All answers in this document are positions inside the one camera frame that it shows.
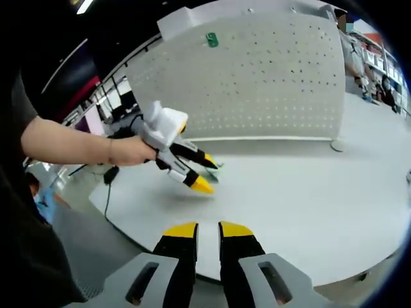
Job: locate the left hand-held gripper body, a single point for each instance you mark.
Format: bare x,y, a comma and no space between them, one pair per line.
163,126

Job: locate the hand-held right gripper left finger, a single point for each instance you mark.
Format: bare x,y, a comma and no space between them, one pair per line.
173,263

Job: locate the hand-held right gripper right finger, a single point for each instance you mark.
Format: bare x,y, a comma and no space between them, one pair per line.
241,263

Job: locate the green hook assembly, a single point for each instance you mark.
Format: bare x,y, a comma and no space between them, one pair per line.
215,176
212,40

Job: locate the white perforated mounting plate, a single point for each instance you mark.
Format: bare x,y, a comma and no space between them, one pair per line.
257,96

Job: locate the person's left hand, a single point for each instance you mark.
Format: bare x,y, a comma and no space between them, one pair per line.
131,150

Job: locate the black computer mouse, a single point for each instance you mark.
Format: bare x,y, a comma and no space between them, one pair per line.
110,174

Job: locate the computer monitor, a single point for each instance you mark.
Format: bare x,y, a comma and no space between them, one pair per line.
91,120

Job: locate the person's dark shirt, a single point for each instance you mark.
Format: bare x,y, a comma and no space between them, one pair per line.
25,240

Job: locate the white display wall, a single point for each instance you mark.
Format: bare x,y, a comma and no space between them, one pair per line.
176,20

